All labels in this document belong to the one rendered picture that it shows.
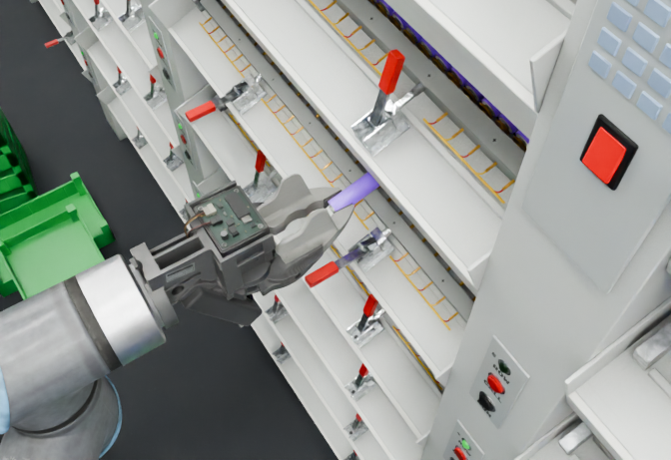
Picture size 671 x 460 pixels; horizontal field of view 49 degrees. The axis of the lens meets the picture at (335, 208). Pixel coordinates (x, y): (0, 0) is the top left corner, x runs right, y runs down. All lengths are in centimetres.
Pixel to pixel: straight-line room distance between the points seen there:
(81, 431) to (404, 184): 38
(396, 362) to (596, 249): 57
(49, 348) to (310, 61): 33
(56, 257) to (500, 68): 163
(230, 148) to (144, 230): 90
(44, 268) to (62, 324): 130
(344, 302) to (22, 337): 47
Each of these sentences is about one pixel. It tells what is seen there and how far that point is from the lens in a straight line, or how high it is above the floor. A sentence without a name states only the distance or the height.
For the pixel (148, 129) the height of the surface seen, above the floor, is 36.
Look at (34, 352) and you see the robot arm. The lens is 65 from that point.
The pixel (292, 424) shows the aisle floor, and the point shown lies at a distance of 173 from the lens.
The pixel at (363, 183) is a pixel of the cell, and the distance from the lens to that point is 73.
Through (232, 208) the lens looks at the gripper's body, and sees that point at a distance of 66.
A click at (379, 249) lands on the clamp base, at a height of 98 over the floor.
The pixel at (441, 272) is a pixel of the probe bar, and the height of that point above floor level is 100.
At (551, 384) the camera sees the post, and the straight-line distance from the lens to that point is 56.
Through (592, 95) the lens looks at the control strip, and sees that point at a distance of 36.
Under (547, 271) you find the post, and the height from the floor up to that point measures 124.
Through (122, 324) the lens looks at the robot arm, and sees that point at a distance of 65.
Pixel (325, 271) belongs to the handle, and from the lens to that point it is 76.
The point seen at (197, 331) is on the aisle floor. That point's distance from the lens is 184.
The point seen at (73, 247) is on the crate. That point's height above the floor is 7.
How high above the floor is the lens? 164
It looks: 56 degrees down
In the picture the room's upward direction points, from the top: straight up
